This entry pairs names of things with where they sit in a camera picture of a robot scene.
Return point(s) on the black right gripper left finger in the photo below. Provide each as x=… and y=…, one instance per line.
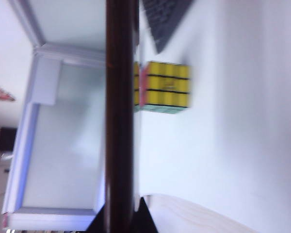
x=100, y=222

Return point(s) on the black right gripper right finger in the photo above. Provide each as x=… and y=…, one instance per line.
x=143, y=218

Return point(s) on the black smartphone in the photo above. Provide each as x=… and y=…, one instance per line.
x=121, y=121

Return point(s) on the Rubik's cube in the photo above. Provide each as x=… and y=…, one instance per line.
x=169, y=85

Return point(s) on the black box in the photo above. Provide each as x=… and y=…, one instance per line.
x=6, y=138

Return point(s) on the white desk riser platform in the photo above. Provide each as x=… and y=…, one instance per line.
x=232, y=126

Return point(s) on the red patterned object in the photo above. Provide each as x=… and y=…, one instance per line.
x=1, y=94

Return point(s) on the black keyboard with blue strip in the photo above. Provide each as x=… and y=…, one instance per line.
x=165, y=21

